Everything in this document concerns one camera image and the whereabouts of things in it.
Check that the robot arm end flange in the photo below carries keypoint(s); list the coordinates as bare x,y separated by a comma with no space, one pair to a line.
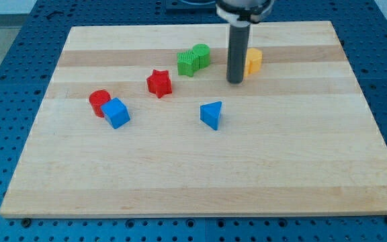
244,11

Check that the blue triangle block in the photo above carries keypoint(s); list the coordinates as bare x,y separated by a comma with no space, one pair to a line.
210,114

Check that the red star block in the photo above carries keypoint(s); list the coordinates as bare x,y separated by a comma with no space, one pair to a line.
159,83

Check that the light wooden board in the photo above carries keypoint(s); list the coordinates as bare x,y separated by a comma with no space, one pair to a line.
296,138

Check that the green star block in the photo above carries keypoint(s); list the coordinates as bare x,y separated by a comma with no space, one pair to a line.
187,63

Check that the green cylinder block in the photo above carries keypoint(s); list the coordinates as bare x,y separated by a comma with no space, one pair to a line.
203,53

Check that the blue cube block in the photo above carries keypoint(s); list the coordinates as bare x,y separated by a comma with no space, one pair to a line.
115,112

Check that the yellow block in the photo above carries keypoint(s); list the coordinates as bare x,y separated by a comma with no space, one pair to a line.
253,61

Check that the red cylinder block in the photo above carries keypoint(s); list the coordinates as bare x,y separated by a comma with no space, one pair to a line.
97,99

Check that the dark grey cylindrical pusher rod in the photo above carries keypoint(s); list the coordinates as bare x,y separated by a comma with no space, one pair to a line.
237,51

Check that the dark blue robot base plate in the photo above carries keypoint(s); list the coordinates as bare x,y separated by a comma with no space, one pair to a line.
190,6

